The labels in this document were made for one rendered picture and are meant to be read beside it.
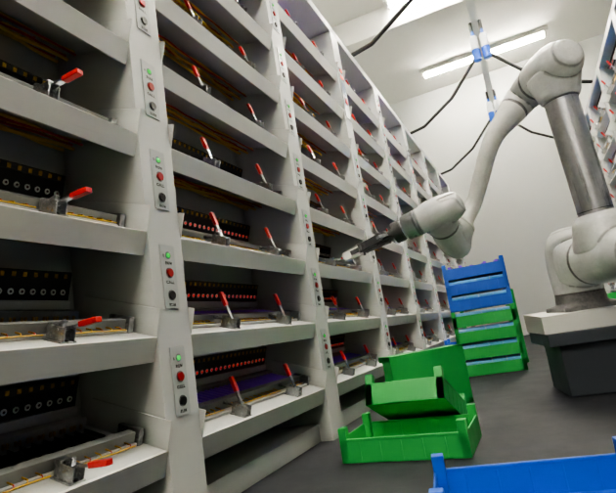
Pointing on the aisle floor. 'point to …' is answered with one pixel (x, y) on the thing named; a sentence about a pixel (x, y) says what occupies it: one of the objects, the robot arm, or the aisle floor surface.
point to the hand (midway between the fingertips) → (352, 253)
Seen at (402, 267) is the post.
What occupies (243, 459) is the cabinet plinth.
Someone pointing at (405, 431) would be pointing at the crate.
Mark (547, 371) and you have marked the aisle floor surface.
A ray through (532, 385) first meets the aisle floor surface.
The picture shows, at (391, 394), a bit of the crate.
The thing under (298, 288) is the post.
